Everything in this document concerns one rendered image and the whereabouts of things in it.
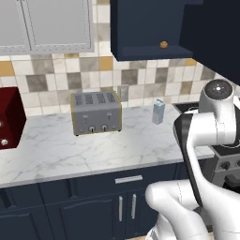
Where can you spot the navy base cabinet door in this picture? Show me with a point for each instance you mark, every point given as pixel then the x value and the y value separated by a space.
pixel 84 218
pixel 18 226
pixel 140 223

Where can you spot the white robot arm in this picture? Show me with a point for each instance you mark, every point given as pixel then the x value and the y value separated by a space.
pixel 215 125

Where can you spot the navy wall cabinet door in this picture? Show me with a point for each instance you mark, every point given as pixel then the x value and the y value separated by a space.
pixel 143 25

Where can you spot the dark red countertop appliance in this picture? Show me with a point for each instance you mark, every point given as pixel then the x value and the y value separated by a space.
pixel 11 118

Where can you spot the black stove knob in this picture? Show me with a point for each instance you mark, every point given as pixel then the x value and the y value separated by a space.
pixel 238 162
pixel 225 165

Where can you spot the navy drawer front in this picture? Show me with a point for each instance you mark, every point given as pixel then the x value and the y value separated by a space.
pixel 20 198
pixel 93 184

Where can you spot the navy wall cabinet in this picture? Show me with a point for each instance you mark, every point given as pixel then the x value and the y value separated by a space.
pixel 215 31

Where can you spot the orange round cabinet knob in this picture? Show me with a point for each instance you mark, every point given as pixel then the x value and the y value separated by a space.
pixel 163 44

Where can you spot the blue-grey boxed food carton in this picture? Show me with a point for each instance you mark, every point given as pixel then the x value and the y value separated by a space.
pixel 158 113

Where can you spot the grey four-slot toaster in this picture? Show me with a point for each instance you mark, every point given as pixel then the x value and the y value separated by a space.
pixel 97 120

